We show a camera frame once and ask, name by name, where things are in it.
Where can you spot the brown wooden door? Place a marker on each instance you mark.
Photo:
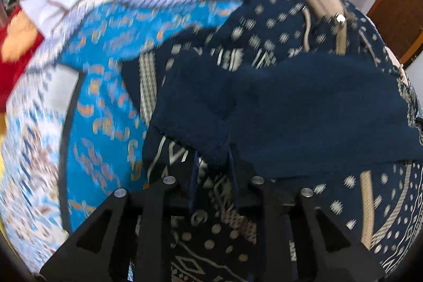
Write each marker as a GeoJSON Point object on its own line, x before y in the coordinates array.
{"type": "Point", "coordinates": [401, 14]}

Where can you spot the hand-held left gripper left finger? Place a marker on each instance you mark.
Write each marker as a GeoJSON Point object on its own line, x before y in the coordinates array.
{"type": "Point", "coordinates": [193, 179]}

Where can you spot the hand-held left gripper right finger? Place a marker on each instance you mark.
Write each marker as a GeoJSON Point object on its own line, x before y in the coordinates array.
{"type": "Point", "coordinates": [235, 189]}

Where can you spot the patchwork printed blanket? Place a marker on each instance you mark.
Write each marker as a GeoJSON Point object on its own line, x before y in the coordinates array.
{"type": "Point", "coordinates": [105, 70]}

